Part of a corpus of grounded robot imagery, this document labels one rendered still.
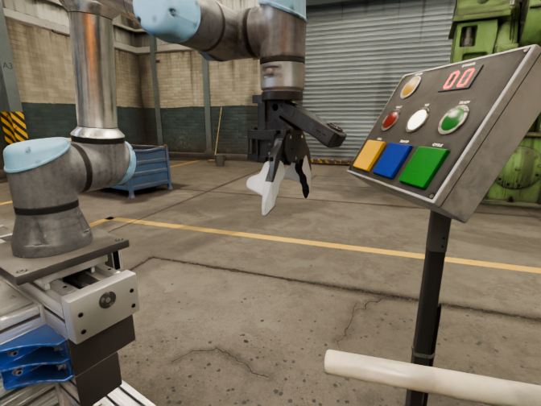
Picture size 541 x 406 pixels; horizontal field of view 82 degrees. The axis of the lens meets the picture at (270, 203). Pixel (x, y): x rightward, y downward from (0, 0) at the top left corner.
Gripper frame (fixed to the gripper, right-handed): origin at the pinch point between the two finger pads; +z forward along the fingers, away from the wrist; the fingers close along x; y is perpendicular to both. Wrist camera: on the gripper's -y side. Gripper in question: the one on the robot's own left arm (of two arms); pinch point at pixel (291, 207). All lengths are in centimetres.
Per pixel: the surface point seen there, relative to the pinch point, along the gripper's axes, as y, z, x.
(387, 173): -12.3, -4.9, -17.9
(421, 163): -19.0, -8.0, -13.7
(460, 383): -30.3, 29.7, -8.6
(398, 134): -12.0, -12.4, -25.7
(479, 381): -33.1, 29.3, -10.4
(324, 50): 314, -177, -699
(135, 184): 387, 76, -219
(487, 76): -26.7, -22.6, -19.0
